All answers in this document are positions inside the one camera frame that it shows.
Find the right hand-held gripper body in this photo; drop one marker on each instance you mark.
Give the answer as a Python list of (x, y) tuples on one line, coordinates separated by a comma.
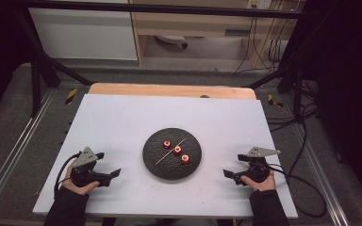
[(257, 166)]

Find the yellow black tape strip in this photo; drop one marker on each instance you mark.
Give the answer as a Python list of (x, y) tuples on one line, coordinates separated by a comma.
[(274, 102), (71, 96)]

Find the white cabinet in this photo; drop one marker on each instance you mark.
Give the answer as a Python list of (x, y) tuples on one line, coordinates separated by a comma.
[(81, 34)]

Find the person's right hand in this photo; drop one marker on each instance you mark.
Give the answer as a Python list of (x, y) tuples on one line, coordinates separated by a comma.
[(260, 185)]

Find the thin wooden skewer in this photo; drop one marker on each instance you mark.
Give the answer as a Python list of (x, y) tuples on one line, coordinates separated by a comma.
[(163, 158)]

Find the wooden table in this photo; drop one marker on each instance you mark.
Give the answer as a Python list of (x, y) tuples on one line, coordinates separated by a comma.
[(169, 91)]

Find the person's left hand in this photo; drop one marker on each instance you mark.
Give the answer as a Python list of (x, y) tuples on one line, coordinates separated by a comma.
[(77, 189)]

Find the red cored hawthorn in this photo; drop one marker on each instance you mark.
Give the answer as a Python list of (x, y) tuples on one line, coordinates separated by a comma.
[(185, 159), (177, 150), (167, 144)]

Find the white power strip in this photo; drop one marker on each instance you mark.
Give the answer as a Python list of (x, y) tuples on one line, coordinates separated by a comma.
[(258, 3)]

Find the black curtain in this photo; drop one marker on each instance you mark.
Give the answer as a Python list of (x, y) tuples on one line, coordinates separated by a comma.
[(348, 78), (0, 47)]

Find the black round plate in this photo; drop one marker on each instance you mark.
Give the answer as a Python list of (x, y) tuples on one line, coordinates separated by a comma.
[(157, 164)]

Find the light wooden shelf unit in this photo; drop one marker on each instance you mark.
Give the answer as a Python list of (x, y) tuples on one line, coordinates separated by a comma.
[(185, 26)]

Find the white flat object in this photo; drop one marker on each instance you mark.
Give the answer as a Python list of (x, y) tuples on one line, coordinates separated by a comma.
[(171, 39)]

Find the aluminium rail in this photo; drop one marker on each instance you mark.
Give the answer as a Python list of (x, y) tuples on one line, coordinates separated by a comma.
[(15, 150), (323, 179)]

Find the white board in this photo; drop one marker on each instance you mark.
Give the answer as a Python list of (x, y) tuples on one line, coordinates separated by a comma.
[(122, 125)]

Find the black metal frame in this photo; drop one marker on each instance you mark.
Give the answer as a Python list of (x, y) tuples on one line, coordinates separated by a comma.
[(169, 10)]

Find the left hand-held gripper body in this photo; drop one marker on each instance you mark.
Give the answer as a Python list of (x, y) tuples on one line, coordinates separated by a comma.
[(83, 163)]

